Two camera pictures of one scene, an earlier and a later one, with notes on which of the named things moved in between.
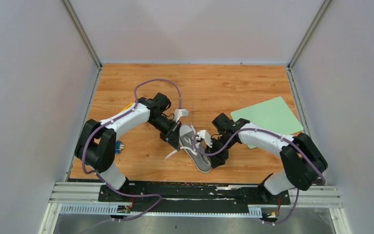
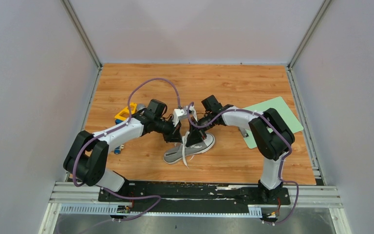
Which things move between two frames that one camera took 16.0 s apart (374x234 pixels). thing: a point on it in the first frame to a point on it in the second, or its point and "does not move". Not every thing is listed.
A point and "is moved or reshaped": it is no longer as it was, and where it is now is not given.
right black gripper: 219,159 to 196,136
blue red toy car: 118,147 does not move
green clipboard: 273,114 does not move
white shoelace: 186,148 is moved or reshaped
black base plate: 191,198 does not move
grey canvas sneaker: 194,149 is moved or reshaped
